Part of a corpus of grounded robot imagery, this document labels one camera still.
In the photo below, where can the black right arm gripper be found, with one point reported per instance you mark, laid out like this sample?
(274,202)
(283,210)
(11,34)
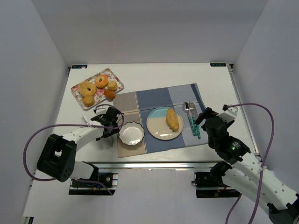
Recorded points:
(206,115)

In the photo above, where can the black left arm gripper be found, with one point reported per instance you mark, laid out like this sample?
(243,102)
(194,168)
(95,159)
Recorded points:
(110,126)

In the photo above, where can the long yellow bread roll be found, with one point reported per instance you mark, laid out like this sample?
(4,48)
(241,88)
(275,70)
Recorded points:
(172,120)

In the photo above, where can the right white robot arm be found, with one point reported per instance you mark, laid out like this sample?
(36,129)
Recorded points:
(241,170)

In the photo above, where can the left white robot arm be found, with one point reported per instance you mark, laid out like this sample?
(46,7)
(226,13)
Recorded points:
(58,157)

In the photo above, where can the dark orange bread roll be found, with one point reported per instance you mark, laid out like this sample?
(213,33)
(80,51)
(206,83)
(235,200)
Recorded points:
(109,94)

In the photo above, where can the white scalloped bowl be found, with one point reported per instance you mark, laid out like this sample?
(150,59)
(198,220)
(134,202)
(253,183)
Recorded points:
(131,133)

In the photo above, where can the round crumb-topped bun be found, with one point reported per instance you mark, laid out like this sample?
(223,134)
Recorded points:
(88,100)

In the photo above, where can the floral serving tray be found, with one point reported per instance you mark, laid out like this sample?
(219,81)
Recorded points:
(99,94)

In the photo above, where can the small round yellow bun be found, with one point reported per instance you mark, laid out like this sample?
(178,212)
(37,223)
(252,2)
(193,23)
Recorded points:
(112,85)

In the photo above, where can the orange glazed donut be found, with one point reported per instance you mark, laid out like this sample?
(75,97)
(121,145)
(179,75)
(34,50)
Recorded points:
(101,81)

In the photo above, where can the plain bagel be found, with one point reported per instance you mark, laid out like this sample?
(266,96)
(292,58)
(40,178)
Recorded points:
(87,88)

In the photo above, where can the blue beige round plate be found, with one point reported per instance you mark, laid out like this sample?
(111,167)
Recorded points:
(157,126)

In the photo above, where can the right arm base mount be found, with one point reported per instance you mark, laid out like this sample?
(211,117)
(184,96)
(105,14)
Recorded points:
(210,184)

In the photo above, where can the fork with green handle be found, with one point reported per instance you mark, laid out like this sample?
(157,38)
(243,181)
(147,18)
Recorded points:
(196,129)

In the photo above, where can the spoon with green handle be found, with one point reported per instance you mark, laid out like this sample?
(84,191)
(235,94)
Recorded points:
(186,110)

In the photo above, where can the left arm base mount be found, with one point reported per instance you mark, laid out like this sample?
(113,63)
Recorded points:
(102,183)

